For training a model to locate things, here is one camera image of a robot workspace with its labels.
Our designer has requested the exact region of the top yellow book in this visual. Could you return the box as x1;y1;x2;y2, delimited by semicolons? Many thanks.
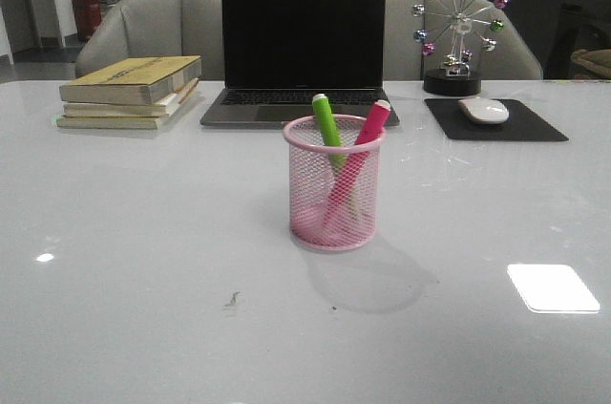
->
59;55;201;105

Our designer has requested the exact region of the red bin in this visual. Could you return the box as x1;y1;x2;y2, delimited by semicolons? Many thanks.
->
72;0;102;41

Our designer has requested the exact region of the ferris wheel desk toy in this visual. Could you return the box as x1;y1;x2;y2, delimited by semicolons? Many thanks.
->
411;0;510;96

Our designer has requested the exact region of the black mouse pad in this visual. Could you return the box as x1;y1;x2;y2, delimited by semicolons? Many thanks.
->
424;98;570;142

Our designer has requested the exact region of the grey armchair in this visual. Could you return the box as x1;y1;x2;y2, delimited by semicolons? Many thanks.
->
75;0;224;80
383;0;542;80

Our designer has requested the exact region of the bottom book in stack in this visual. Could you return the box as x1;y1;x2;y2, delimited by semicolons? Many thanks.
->
55;101;187;130

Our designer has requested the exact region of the left grey armchair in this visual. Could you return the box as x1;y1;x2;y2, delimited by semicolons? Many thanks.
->
75;0;224;80

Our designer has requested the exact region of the green highlighter pen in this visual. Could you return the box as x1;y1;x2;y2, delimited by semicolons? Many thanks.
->
311;93;360;222

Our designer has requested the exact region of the pink mesh pen holder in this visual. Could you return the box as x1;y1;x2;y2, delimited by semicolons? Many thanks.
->
283;115;386;251

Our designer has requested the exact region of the book in stack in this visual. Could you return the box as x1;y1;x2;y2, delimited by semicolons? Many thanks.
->
55;101;187;130
63;78;200;117

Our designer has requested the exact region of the middle book in stack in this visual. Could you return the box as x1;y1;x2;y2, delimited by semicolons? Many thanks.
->
63;78;200;117

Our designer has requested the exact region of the pink highlighter pen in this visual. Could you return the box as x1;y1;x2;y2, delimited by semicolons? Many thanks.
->
322;99;391;229

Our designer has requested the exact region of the right grey armchair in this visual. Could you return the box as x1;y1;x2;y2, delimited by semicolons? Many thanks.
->
383;0;542;80

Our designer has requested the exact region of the grey open laptop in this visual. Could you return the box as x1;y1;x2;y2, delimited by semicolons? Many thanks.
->
200;0;387;128

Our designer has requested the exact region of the white computer mouse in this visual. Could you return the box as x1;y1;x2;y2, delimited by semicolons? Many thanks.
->
458;97;510;124

